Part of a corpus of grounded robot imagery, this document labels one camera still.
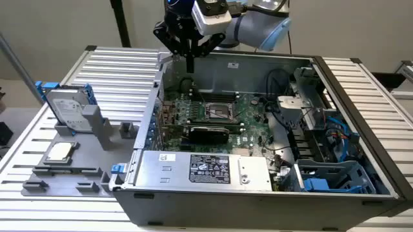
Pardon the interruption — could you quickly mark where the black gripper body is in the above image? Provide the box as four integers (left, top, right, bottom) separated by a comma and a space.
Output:
163, 0, 207, 42

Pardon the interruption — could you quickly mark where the hard disk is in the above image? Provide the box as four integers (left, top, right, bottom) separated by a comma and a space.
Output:
35, 81, 98, 134
305, 178, 330, 193

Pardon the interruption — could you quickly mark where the grey blue disk bay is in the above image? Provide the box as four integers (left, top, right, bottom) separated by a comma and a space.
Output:
289, 158, 378, 195

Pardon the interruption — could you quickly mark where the black stand pole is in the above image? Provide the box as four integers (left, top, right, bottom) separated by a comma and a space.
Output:
110, 0, 131, 48

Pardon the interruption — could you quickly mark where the CPU socket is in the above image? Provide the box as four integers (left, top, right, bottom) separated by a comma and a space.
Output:
202, 102, 239, 124

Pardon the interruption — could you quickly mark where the silver drive cage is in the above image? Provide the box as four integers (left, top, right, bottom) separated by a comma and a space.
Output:
289, 66, 338, 131

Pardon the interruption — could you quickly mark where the black graphics card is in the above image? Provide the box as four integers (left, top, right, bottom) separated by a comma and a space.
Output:
182, 124, 231, 144

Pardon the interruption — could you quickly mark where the green motherboard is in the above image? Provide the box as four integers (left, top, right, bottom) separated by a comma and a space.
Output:
158, 93, 275, 158

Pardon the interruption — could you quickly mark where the grey metal pole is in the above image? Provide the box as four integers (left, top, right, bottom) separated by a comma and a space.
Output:
0, 31, 45, 106

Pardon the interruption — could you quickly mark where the grey parts rack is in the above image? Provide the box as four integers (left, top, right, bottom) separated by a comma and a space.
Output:
20, 105, 142, 197

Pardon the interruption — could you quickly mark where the silver power supply unit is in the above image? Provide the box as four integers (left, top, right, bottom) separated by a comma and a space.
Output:
134, 150, 274, 192

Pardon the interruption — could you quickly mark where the silver CPU chip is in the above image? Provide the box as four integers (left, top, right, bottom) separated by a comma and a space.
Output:
45, 142, 78, 161

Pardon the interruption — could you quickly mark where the green RAM stick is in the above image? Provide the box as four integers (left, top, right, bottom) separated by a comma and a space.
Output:
33, 165, 98, 174

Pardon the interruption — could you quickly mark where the open black PC case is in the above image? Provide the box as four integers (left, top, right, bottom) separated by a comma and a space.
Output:
110, 47, 406, 232

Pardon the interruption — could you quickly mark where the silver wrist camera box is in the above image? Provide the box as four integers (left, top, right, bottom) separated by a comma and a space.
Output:
190, 0, 233, 36

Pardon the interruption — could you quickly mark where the thin black hanging wire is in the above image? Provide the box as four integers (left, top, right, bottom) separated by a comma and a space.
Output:
286, 24, 293, 55

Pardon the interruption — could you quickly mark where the grey fan duct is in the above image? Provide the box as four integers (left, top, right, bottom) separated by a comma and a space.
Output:
277, 95, 306, 114

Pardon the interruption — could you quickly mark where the blue disk wire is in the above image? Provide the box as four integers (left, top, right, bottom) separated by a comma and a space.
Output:
325, 115, 361, 167

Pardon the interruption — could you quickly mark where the black box beside frame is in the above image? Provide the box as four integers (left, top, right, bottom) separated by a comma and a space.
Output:
370, 72, 406, 91

